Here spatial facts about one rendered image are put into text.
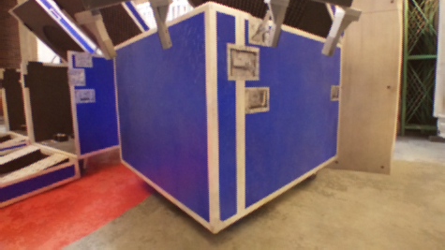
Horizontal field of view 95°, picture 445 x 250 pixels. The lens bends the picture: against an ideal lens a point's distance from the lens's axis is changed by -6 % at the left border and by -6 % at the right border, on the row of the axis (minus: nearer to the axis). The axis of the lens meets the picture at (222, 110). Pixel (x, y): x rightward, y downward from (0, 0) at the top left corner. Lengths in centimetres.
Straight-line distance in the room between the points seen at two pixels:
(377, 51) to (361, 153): 78
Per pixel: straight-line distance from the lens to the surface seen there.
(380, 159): 206
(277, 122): 103
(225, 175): 83
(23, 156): 246
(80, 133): 193
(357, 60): 195
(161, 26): 47
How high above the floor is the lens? 69
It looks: 7 degrees down
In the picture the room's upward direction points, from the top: 1 degrees counter-clockwise
